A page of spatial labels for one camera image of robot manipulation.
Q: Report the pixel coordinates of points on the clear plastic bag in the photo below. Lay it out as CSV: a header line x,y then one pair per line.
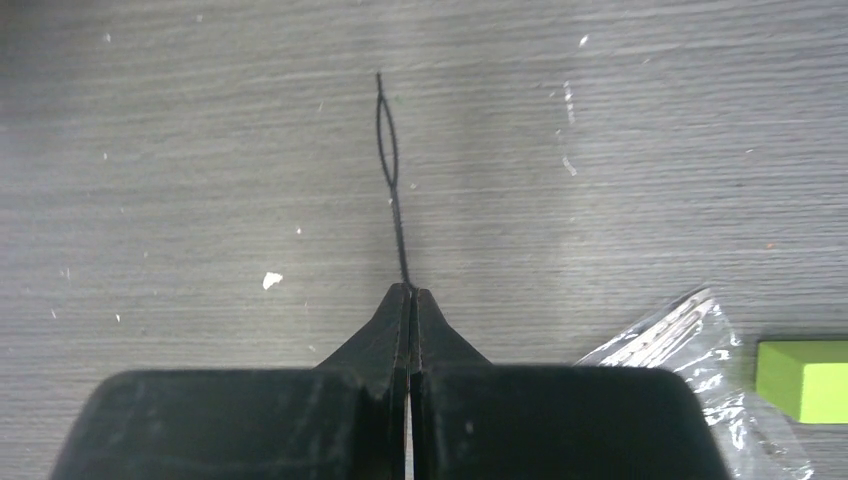
x,y
693,338

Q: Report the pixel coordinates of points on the lime green block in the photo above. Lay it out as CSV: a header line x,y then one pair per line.
x,y
804,379

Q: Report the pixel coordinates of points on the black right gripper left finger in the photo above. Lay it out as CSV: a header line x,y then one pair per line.
x,y
342,419

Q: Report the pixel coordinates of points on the black hair loop tool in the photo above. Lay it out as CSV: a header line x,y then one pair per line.
x,y
387,146

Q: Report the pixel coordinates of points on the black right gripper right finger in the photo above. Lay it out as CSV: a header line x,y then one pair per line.
x,y
474,419

